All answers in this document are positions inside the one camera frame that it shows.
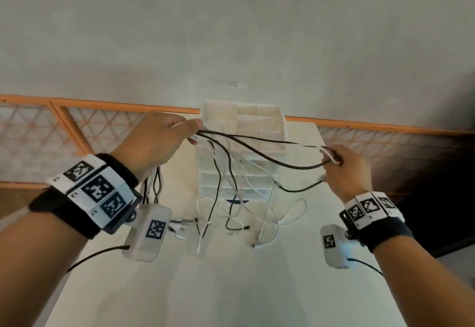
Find person's right hand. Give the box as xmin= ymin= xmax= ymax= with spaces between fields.
xmin=319 ymin=144 xmax=373 ymax=203

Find person's left hand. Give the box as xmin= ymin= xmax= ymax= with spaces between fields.
xmin=111 ymin=111 xmax=204 ymax=184

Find white drawer organizer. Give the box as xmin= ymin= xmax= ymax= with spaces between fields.
xmin=194 ymin=99 xmax=288 ymax=205

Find bundle of black white cables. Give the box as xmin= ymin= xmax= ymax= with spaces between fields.
xmin=141 ymin=117 xmax=344 ymax=257

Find person's left forearm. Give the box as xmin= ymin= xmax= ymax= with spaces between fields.
xmin=0 ymin=210 xmax=92 ymax=327

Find person's right forearm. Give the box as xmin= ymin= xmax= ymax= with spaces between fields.
xmin=373 ymin=241 xmax=475 ymax=327

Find black marker wristband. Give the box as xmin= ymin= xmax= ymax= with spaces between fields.
xmin=339 ymin=191 xmax=413 ymax=253
xmin=29 ymin=153 xmax=143 ymax=240

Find white table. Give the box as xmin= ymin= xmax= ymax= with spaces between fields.
xmin=44 ymin=122 xmax=409 ymax=327

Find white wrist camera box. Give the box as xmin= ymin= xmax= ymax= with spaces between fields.
xmin=122 ymin=204 xmax=173 ymax=263
xmin=320 ymin=224 xmax=363 ymax=270

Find black camera cable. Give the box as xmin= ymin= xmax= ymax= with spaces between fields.
xmin=348 ymin=259 xmax=383 ymax=276
xmin=66 ymin=245 xmax=131 ymax=274

